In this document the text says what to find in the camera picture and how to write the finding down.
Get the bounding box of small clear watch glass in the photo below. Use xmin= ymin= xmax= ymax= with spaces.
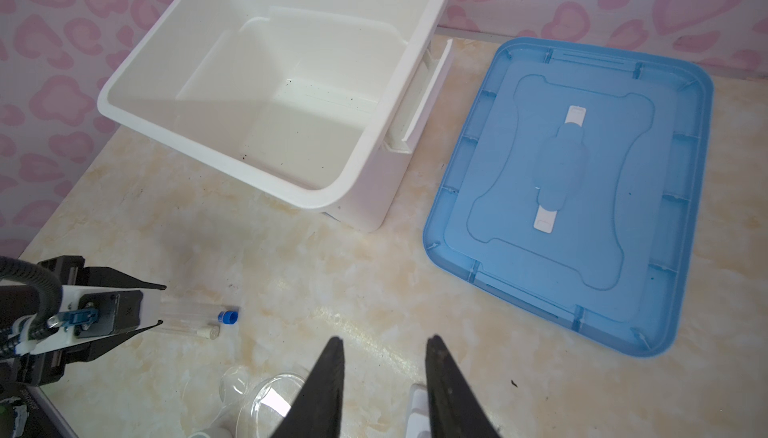
xmin=219 ymin=366 xmax=251 ymax=406

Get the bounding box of white test tube rack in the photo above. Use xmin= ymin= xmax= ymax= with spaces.
xmin=404 ymin=384 xmax=432 ymax=438

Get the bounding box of clear petri dish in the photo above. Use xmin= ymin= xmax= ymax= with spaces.
xmin=235 ymin=373 xmax=305 ymax=438

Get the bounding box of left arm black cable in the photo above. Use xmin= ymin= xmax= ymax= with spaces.
xmin=0 ymin=256 xmax=66 ymax=343

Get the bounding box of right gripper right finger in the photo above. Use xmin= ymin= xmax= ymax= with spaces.
xmin=425 ymin=335 xmax=500 ymax=438

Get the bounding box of blue plastic bin lid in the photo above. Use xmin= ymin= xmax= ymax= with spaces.
xmin=423 ymin=38 xmax=714 ymax=358

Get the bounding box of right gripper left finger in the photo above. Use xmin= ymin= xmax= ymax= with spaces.
xmin=271 ymin=337 xmax=345 ymax=438

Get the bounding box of white plastic storage bin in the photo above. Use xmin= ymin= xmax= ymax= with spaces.
xmin=97 ymin=0 xmax=453 ymax=232

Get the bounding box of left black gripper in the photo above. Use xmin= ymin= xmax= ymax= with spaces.
xmin=1 ymin=255 xmax=167 ymax=386

